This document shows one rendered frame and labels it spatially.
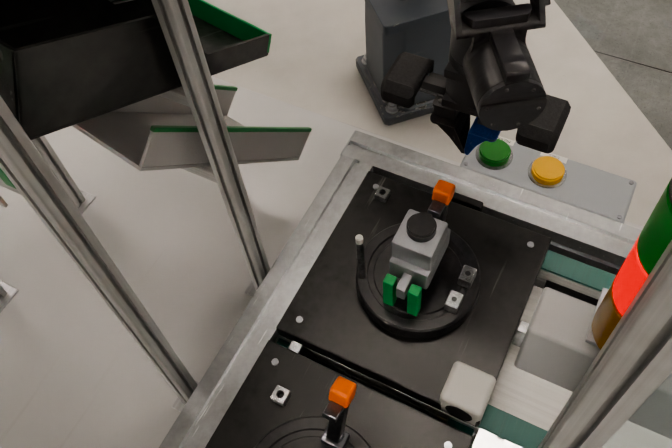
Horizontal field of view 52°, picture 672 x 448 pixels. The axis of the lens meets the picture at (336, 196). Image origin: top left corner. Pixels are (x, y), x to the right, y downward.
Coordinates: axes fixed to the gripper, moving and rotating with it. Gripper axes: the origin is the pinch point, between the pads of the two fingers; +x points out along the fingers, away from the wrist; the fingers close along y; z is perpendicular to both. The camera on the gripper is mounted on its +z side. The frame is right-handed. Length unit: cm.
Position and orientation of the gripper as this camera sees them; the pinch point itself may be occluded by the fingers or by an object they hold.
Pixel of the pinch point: (468, 131)
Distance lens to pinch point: 77.3
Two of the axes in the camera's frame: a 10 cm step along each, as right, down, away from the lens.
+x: 0.7, 5.6, 8.2
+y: -8.9, -3.4, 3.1
